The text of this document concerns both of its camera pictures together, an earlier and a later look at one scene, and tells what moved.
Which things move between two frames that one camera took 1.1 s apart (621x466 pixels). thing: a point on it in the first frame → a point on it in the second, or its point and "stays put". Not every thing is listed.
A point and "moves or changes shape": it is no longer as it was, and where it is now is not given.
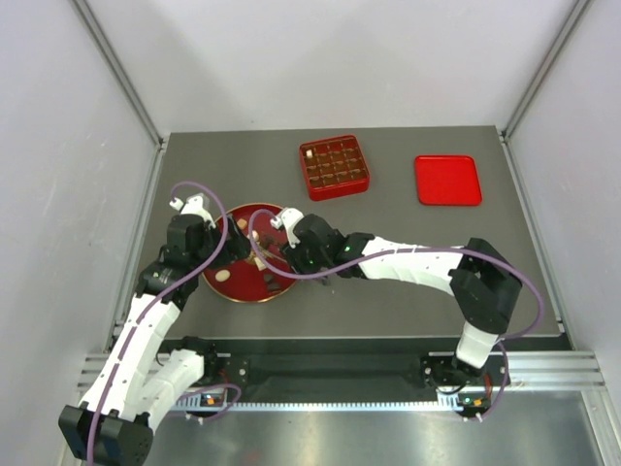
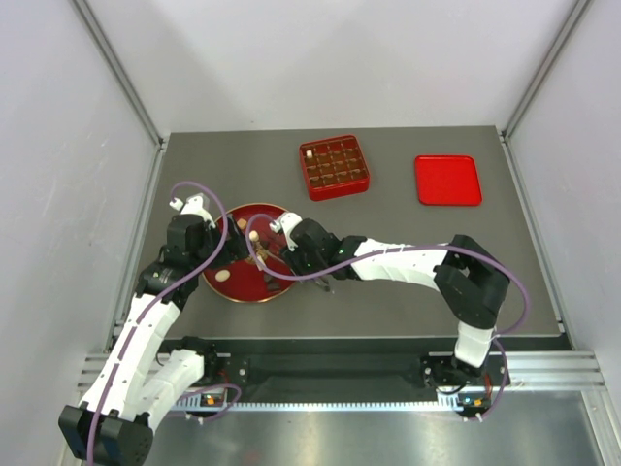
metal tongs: (277, 257) moves or changes shape
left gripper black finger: (239, 245) stays put
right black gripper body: (304, 259) stays put
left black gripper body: (212, 241) stays put
